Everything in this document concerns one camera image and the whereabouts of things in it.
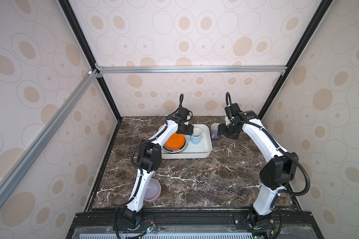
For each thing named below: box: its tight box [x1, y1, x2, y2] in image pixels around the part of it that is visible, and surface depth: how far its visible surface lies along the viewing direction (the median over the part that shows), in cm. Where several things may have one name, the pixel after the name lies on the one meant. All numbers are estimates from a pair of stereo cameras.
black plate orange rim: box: [162, 132, 186, 154], surface depth 99 cm
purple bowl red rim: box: [143, 178, 163, 203], surface depth 80 cm
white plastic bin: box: [161, 123, 213, 159], surface depth 100 cm
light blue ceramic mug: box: [185, 126, 203, 145], surface depth 101 cm
